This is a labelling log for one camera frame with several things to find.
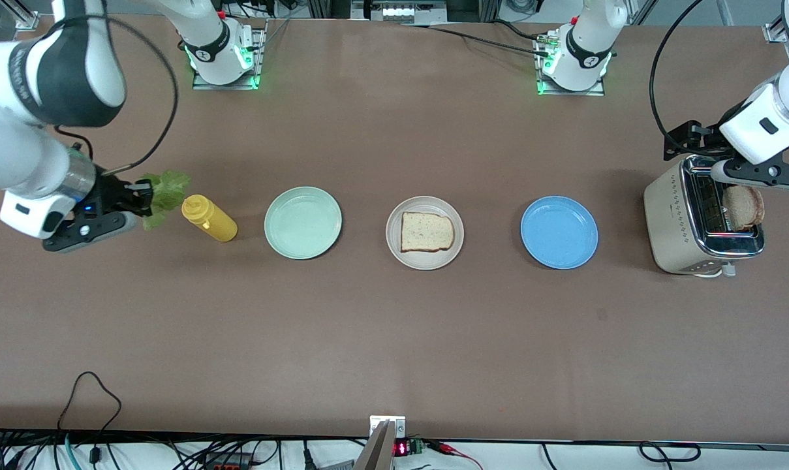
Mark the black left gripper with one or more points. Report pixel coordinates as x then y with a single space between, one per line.
688 138

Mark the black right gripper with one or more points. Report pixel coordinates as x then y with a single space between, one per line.
110 196

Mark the green lettuce leaf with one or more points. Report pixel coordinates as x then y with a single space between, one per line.
172 189

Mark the bread slice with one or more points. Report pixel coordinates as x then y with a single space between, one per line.
427 232
745 207

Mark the yellow squeeze bottle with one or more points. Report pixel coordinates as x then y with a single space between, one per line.
215 222

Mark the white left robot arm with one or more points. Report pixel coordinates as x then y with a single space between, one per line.
587 46

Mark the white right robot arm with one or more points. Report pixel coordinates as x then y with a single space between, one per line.
15 150

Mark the blue plate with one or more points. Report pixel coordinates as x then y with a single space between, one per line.
559 233

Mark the pale green plate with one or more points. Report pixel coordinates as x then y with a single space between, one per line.
303 223

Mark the beige plate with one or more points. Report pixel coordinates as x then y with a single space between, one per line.
425 261

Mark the beige chrome toaster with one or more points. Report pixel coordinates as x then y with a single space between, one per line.
668 222

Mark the lit control box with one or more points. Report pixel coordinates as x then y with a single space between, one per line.
397 12

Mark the circuit board with red display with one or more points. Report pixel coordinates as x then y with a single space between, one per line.
402 448

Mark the red and black clip leads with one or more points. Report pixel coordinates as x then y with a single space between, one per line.
443 447

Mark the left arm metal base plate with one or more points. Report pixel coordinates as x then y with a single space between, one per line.
570 93

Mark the aluminium corner bracket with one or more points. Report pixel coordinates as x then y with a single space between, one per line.
25 19
774 32

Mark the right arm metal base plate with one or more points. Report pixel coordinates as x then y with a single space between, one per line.
261 62

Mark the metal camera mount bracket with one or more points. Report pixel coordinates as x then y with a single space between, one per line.
378 450

